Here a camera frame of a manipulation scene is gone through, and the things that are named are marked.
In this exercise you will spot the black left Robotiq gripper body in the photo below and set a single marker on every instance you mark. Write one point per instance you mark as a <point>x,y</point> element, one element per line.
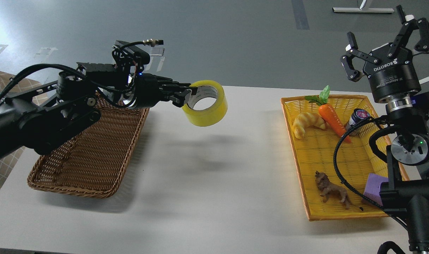
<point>148,90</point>

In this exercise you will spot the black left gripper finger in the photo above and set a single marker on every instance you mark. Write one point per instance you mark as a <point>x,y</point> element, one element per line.
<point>177,93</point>

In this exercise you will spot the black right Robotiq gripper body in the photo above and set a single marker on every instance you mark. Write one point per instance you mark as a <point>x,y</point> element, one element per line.
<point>393,76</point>

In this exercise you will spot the yellow tape roll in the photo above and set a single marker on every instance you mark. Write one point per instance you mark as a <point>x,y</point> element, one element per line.
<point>211,115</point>

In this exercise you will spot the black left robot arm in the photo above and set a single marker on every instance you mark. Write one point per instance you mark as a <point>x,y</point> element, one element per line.
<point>84,122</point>

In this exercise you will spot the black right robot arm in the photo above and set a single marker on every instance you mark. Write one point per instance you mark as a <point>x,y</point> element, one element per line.
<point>403,143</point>

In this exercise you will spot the small dark jar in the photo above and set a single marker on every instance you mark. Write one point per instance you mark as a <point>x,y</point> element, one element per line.
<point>357,116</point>

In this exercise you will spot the toy orange carrot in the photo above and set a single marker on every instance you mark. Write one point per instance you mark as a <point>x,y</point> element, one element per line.
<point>327,111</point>

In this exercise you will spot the yellow plastic basket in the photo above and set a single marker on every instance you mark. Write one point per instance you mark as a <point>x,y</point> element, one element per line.
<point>315,153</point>

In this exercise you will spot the white stand base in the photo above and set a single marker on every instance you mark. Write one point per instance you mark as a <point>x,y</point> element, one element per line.
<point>363,7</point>

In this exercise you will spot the toy croissant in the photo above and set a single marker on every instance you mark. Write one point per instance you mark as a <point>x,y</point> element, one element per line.
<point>304,120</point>

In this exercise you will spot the brown wicker basket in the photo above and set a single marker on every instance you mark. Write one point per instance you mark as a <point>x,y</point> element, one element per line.
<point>93,163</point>

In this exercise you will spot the brown toy lion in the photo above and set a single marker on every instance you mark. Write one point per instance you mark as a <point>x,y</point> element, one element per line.
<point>327,188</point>

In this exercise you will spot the purple foam cube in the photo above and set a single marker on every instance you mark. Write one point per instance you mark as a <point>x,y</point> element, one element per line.
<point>373,186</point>

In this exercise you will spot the beige checkered cloth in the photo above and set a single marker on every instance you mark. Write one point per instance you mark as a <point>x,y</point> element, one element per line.
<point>7,163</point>

